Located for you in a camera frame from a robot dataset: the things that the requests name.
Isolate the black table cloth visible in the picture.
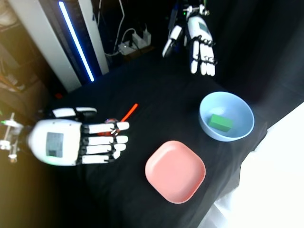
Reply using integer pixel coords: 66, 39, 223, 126
30, 45, 269, 228

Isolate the green rectangular block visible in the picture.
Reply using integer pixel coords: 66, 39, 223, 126
208, 114, 234, 133

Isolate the light blue bowl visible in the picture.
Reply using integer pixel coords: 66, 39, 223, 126
199, 91, 255, 143

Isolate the white power strip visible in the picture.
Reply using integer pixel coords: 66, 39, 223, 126
118, 30, 152, 56

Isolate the orange handled spoon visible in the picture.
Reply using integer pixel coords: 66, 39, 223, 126
97, 103, 139, 136

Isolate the white cloth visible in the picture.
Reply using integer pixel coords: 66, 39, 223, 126
199, 102, 304, 228

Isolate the white cable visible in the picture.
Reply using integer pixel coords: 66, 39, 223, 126
104, 0, 136, 57

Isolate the blue light strip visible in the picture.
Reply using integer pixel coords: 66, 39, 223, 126
58, 1, 95, 82

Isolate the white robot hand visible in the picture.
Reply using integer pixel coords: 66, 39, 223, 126
27, 107, 130, 166
162, 16, 218, 76

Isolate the white column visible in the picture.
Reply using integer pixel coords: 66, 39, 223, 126
8, 0, 110, 93

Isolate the black backdrop curtain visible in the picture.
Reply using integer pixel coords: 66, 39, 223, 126
152, 0, 304, 124

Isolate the pink square plate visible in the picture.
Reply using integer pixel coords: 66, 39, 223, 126
144, 140, 207, 204

